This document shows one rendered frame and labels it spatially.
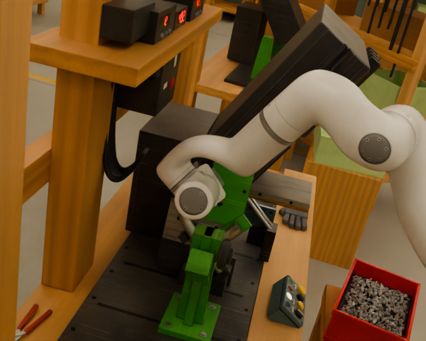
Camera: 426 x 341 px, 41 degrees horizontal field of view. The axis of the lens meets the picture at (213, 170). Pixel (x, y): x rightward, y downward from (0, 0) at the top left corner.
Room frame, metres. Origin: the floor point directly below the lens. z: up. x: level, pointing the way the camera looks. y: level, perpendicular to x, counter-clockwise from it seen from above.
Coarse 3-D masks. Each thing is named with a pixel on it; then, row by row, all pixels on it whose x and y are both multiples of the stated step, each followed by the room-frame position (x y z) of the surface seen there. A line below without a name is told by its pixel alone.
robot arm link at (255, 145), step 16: (256, 128) 1.05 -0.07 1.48; (192, 144) 1.10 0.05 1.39; (208, 144) 1.09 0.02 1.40; (224, 144) 1.09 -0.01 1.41; (240, 144) 1.06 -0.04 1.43; (256, 144) 1.04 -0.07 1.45; (272, 144) 1.04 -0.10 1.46; (288, 144) 1.05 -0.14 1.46; (176, 160) 1.10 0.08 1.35; (224, 160) 1.06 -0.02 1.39; (240, 160) 1.05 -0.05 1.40; (256, 160) 1.05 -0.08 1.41; (160, 176) 1.12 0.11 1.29; (176, 176) 1.11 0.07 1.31
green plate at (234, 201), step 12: (216, 168) 1.39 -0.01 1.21; (228, 180) 1.38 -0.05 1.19; (240, 180) 1.38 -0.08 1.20; (252, 180) 1.38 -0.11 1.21; (228, 192) 1.38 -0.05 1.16; (240, 192) 1.37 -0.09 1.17; (228, 204) 1.37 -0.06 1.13; (240, 204) 1.36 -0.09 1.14; (216, 216) 1.36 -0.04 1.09; (228, 216) 1.36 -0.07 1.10
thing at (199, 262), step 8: (192, 248) 1.09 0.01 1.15; (192, 256) 1.07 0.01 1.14; (200, 256) 1.07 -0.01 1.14; (208, 256) 1.07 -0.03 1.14; (192, 264) 1.06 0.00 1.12; (200, 264) 1.06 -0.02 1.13; (208, 264) 1.06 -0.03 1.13; (192, 272) 1.05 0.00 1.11; (200, 272) 1.05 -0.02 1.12; (208, 272) 1.05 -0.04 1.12; (192, 280) 1.11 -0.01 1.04; (200, 280) 1.09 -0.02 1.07; (208, 280) 1.08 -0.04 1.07
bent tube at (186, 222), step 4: (212, 168) 1.36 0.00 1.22; (216, 172) 1.38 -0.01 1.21; (216, 176) 1.35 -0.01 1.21; (220, 180) 1.37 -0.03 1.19; (220, 184) 1.35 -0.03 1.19; (180, 216) 1.33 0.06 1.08; (180, 220) 1.33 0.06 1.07; (184, 220) 1.33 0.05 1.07; (188, 220) 1.33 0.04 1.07; (184, 224) 1.32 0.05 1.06; (188, 224) 1.33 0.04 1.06; (192, 224) 1.33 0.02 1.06; (184, 228) 1.32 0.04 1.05; (188, 228) 1.32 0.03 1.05; (192, 228) 1.32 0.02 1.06; (188, 232) 1.32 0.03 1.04; (192, 232) 1.32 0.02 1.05; (216, 268) 1.29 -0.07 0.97; (216, 272) 1.29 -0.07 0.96; (220, 272) 1.28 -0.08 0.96
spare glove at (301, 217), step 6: (282, 210) 1.79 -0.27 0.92; (288, 210) 1.79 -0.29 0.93; (294, 210) 1.80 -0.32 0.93; (288, 216) 1.76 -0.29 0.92; (294, 216) 1.77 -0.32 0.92; (300, 216) 1.78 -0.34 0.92; (306, 216) 1.78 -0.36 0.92; (282, 222) 1.73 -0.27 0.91; (294, 222) 1.73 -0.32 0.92; (300, 222) 1.73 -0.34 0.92; (306, 222) 1.74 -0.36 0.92; (306, 228) 1.71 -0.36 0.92
